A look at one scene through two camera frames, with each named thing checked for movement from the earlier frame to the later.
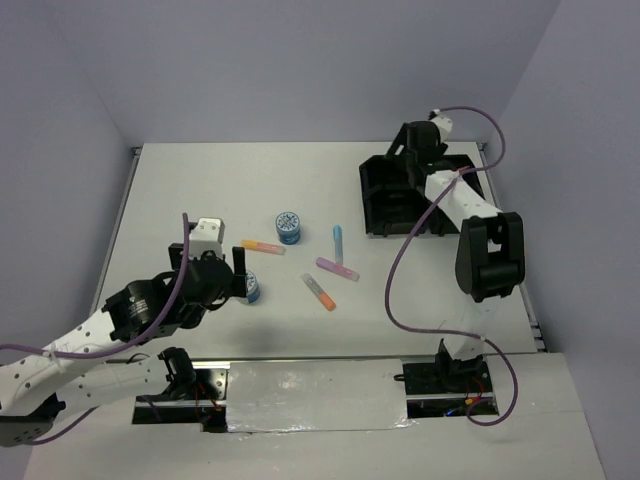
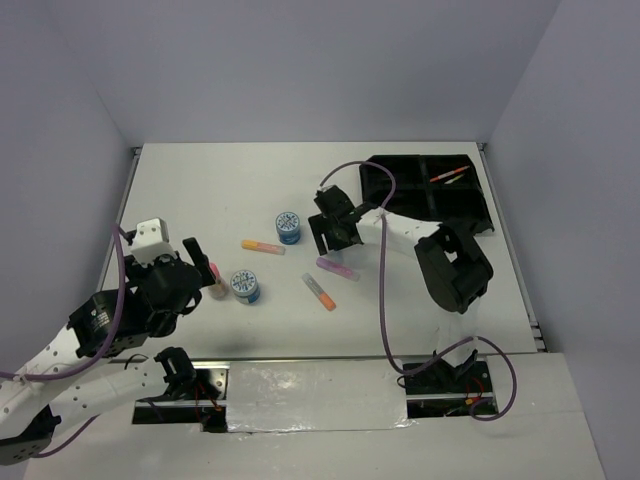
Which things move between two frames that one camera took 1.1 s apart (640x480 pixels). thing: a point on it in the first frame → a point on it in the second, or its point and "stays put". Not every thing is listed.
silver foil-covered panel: [355, 394] stays put
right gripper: [401, 139] → [319, 225]
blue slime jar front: [252, 287] stays put
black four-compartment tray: [393, 191] stays put
